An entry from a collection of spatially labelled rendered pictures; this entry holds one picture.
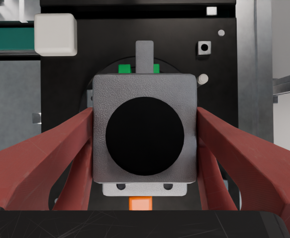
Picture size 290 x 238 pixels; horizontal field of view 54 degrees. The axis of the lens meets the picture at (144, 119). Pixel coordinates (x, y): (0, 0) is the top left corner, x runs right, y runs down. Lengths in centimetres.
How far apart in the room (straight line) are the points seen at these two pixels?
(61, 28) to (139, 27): 9
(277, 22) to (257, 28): 13
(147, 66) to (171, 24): 21
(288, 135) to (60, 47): 37
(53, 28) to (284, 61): 35
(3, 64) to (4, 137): 10
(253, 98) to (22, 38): 31
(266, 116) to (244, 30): 11
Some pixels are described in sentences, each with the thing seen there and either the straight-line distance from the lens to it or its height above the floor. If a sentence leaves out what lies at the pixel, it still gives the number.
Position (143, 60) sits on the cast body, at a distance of 16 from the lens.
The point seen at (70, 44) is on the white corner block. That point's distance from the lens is 35.
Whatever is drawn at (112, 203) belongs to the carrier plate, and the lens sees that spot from 36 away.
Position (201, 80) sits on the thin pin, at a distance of 25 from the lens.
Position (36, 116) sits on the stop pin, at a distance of 37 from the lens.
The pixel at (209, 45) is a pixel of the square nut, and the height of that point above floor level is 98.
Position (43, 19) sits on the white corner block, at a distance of 36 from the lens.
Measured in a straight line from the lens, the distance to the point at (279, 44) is 52.
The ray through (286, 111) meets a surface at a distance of 51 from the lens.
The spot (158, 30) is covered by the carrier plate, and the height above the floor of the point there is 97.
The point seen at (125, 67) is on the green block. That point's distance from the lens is 28.
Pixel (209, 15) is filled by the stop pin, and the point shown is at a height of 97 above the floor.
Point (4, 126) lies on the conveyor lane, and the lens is 44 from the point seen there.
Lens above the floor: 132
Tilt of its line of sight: 89 degrees down
